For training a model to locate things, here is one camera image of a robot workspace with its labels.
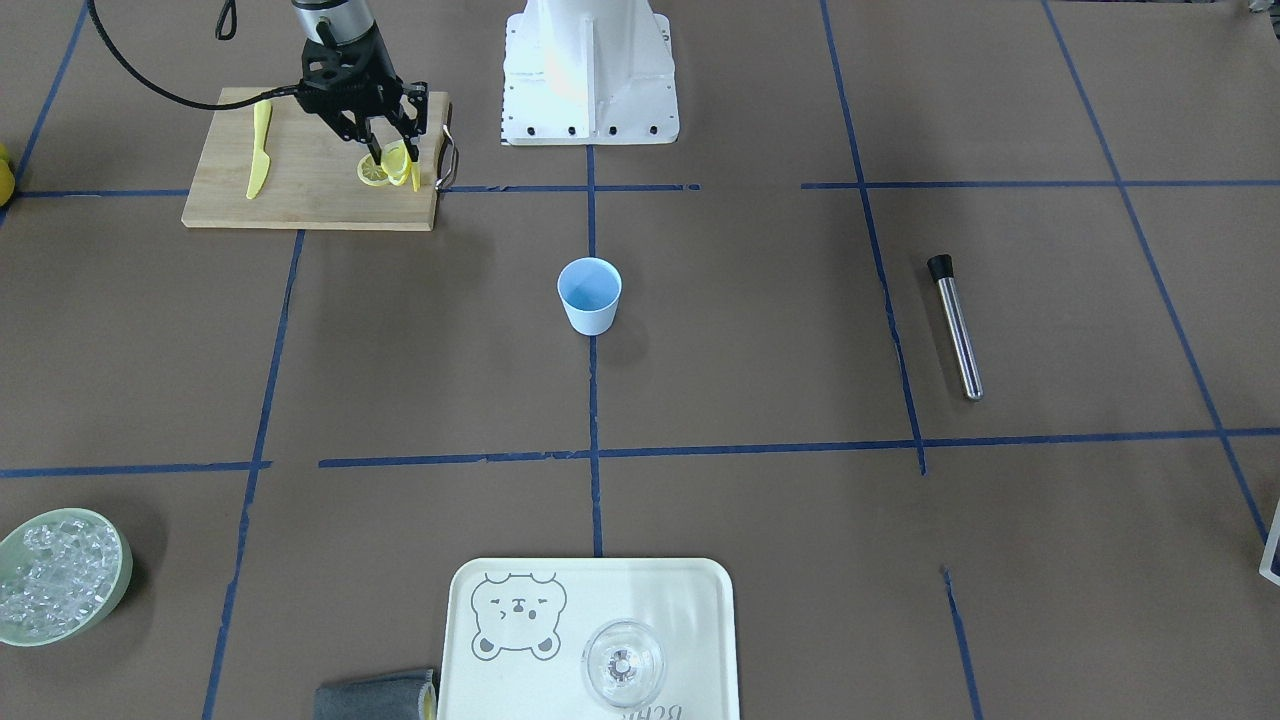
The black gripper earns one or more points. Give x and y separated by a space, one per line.
413 108

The yellow lemon half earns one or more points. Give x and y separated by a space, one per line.
396 163

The yellow lemon slice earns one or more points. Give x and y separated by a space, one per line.
370 172

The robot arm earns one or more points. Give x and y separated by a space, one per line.
352 17

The light blue plastic cup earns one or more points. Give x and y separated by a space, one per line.
590 290

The wooden cutting board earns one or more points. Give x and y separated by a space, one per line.
312 182

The yellow plastic knife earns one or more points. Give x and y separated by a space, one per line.
260 159

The cream bear tray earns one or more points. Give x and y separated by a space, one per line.
516 629

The green bowl of ice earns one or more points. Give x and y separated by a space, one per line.
63 573

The metal stirring stick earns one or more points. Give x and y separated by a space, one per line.
942 271

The clear wine glass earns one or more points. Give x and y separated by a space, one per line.
624 665

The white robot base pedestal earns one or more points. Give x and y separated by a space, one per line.
579 73

